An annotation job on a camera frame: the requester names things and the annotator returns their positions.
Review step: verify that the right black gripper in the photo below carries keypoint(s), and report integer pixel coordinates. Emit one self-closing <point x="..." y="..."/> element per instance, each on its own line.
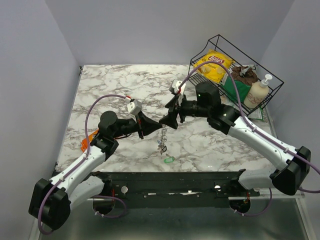
<point x="174" y="105"/>

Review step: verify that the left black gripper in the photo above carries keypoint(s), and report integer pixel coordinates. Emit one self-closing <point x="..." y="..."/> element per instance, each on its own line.
<point x="146" y="125"/>

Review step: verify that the metal disc with keyrings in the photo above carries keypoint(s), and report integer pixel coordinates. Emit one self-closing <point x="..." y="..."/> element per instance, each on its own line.
<point x="163" y="138"/>

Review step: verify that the green tag key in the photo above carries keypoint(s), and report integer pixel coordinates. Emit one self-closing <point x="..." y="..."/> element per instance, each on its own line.
<point x="168" y="159"/>

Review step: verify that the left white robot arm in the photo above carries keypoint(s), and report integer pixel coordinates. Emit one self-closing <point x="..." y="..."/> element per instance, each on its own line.
<point x="51" y="199"/>

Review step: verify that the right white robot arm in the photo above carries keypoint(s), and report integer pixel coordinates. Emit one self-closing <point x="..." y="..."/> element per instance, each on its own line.
<point x="289" y="164"/>

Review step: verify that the yellow Lays chips bag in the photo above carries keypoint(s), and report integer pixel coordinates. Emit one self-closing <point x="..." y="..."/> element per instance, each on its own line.
<point x="212" y="71"/>

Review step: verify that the orange razor box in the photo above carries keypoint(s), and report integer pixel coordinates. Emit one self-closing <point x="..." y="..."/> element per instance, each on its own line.
<point x="85" y="142"/>

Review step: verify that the green brown snack bag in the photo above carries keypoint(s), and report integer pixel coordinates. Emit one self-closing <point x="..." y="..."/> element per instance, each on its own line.
<point x="244" y="76"/>

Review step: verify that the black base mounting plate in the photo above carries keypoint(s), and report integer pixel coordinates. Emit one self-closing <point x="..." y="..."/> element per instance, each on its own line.
<point x="162" y="190"/>

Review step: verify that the green white snack packet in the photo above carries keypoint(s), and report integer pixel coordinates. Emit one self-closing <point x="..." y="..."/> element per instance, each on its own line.
<point x="255" y="115"/>

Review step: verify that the cream pump lotion bottle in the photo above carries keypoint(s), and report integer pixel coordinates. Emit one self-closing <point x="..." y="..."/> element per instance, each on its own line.
<point x="258" y="91"/>

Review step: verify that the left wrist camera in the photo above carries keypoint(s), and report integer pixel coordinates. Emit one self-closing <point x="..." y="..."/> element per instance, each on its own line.
<point x="134" y="107"/>

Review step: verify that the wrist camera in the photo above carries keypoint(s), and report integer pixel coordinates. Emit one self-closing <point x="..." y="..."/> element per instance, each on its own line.
<point x="134" y="107"/>
<point x="177" y="87"/>

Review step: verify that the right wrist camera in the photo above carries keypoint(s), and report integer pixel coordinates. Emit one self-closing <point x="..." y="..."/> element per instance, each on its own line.
<point x="177" y="87"/>

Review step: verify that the black wire basket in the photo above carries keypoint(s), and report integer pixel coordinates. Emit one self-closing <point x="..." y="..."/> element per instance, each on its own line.
<point x="221" y="44"/>

